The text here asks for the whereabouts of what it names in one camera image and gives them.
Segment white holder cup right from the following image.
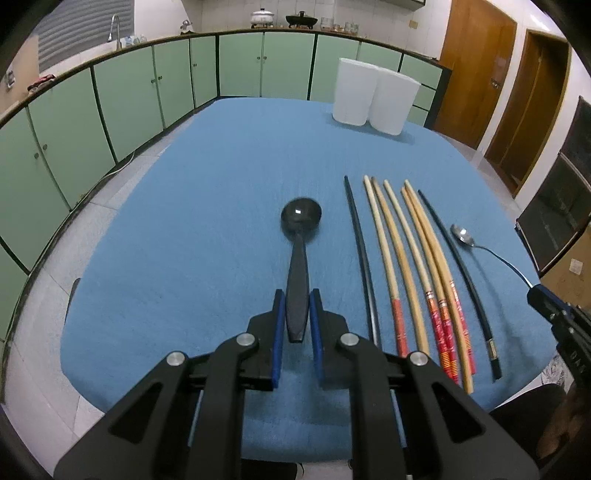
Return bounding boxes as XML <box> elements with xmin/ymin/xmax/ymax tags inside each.
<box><xmin>369</xmin><ymin>67</ymin><xmax>421</xmax><ymax>136</ymax></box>

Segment bamboo chopstick red orange handle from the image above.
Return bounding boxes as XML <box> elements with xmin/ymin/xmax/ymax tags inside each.
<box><xmin>383</xmin><ymin>180</ymin><xmax>459</xmax><ymax>383</ymax></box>

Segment black plastic ladle spoon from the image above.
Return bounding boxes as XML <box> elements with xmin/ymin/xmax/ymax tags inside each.
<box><xmin>280</xmin><ymin>197</ymin><xmax>322</xmax><ymax>343</ymax></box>

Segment blue table cloth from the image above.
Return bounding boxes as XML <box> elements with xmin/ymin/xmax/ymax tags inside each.
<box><xmin>59</xmin><ymin>96</ymin><xmax>560</xmax><ymax>464</ymax></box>

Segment white holder cup left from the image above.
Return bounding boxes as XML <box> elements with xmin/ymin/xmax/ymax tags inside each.
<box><xmin>332</xmin><ymin>58</ymin><xmax>380</xmax><ymax>126</ymax></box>

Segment wooden door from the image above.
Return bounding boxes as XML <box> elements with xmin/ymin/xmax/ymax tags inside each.
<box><xmin>435</xmin><ymin>1</ymin><xmax>517</xmax><ymax>148</ymax></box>

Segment green lower kitchen cabinets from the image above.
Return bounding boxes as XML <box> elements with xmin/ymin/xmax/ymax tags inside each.
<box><xmin>1</xmin><ymin>29</ymin><xmax>451</xmax><ymax>332</ymax></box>

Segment open wooden doorway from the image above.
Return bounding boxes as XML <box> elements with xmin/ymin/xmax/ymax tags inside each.
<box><xmin>486</xmin><ymin>30</ymin><xmax>571</xmax><ymax>196</ymax></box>

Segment black glass cabinet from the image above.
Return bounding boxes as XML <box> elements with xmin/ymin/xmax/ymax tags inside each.
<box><xmin>516</xmin><ymin>99</ymin><xmax>591</xmax><ymax>275</ymax></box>

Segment metal spoon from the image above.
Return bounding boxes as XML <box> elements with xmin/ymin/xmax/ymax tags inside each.
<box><xmin>450</xmin><ymin>224</ymin><xmax>533</xmax><ymax>289</ymax></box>

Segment white cooking pot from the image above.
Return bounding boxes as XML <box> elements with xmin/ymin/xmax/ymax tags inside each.
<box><xmin>250</xmin><ymin>8</ymin><xmax>274</xmax><ymax>28</ymax></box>

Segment black chopstick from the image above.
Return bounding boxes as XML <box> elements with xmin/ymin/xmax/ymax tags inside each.
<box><xmin>418</xmin><ymin>190</ymin><xmax>502</xmax><ymax>381</ymax></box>
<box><xmin>344</xmin><ymin>175</ymin><xmax>382</xmax><ymax>348</ymax></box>

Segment grey window blind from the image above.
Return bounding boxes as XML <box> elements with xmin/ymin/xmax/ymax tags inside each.
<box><xmin>33</xmin><ymin>0</ymin><xmax>134</xmax><ymax>71</ymax></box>

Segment cardboard box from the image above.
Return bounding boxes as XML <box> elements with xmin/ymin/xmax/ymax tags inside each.
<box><xmin>541</xmin><ymin>234</ymin><xmax>591</xmax><ymax>310</ymax></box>

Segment white holder cup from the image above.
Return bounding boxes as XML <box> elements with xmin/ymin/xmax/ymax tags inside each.
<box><xmin>369</xmin><ymin>67</ymin><xmax>421</xmax><ymax>136</ymax></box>
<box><xmin>332</xmin><ymin>58</ymin><xmax>380</xmax><ymax>126</ymax></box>

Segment bamboo chopstick orange patterned handle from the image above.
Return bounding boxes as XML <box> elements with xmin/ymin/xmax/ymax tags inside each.
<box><xmin>400</xmin><ymin>186</ymin><xmax>463</xmax><ymax>384</ymax></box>

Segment bamboo chopstick red striped handle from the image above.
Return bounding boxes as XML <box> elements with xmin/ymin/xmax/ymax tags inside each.
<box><xmin>450</xmin><ymin>279</ymin><xmax>477</xmax><ymax>375</ymax></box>

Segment long plain bamboo chopstick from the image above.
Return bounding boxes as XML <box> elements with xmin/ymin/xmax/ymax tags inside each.
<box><xmin>404</xmin><ymin>180</ymin><xmax>474</xmax><ymax>394</ymax></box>

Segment chrome sink faucet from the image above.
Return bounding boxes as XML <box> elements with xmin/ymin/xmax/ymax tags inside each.
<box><xmin>107</xmin><ymin>14</ymin><xmax>121</xmax><ymax>51</ymax></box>

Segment black wok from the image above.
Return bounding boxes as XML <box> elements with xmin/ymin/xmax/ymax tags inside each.
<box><xmin>286</xmin><ymin>11</ymin><xmax>318</xmax><ymax>29</ymax></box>

